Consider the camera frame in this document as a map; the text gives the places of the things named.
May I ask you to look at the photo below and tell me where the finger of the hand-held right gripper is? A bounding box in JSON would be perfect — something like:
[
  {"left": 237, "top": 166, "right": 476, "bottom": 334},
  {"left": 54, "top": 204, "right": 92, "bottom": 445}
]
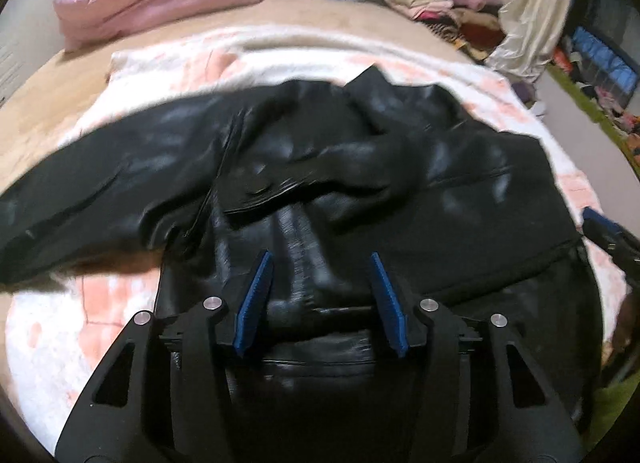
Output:
[{"left": 581, "top": 207, "right": 640, "bottom": 290}]

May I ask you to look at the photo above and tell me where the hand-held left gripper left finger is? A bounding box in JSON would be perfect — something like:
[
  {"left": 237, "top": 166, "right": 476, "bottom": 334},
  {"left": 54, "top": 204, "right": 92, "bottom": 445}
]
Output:
[{"left": 54, "top": 249, "right": 276, "bottom": 463}]

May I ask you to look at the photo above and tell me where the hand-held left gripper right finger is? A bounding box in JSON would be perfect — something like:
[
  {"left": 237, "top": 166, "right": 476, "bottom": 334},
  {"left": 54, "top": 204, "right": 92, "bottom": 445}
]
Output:
[{"left": 366, "top": 252, "right": 586, "bottom": 463}]

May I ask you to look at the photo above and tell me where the black leather jacket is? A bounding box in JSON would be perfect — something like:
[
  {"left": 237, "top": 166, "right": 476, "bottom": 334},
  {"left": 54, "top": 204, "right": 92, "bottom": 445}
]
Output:
[{"left": 0, "top": 66, "right": 606, "bottom": 463}]

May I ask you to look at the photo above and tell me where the person's right forearm green sleeve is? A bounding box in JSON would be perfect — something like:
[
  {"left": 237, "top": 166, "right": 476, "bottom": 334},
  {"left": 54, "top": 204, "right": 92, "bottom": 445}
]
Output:
[{"left": 595, "top": 378, "right": 640, "bottom": 450}]

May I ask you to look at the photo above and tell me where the pile of folded clothes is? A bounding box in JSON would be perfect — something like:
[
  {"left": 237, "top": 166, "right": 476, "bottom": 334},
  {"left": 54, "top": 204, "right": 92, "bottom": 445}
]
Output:
[{"left": 380, "top": 0, "right": 507, "bottom": 65}]

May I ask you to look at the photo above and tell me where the green mat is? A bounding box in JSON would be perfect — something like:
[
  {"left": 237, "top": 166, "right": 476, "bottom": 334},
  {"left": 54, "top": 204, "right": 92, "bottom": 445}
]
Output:
[{"left": 546, "top": 62, "right": 640, "bottom": 166}]

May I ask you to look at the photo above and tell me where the purple cloth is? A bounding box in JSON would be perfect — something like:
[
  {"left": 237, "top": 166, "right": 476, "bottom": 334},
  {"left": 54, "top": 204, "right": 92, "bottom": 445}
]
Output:
[{"left": 510, "top": 79, "right": 537, "bottom": 107}]

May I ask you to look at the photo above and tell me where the blue grid rack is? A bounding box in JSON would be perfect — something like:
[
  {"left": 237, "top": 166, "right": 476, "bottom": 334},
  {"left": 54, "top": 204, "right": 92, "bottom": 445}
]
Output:
[{"left": 570, "top": 26, "right": 637, "bottom": 100}]

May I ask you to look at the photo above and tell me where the white and pink patterned blanket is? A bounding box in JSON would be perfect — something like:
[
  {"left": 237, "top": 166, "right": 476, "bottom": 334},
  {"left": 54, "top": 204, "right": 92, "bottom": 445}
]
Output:
[{"left": 0, "top": 26, "right": 631, "bottom": 454}]

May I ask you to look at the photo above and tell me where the cream satin curtain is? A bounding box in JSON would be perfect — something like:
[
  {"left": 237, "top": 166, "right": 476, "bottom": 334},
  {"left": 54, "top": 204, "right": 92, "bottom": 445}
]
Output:
[{"left": 484, "top": 0, "right": 587, "bottom": 85}]

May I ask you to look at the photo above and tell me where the tan bed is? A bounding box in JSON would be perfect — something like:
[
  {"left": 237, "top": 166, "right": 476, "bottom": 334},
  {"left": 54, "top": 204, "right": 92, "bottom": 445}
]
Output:
[{"left": 0, "top": 0, "right": 501, "bottom": 184}]

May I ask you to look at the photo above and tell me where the white wardrobe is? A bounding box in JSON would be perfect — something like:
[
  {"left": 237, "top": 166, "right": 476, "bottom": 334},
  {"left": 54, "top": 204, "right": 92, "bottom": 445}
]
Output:
[{"left": 0, "top": 0, "right": 58, "bottom": 101}]

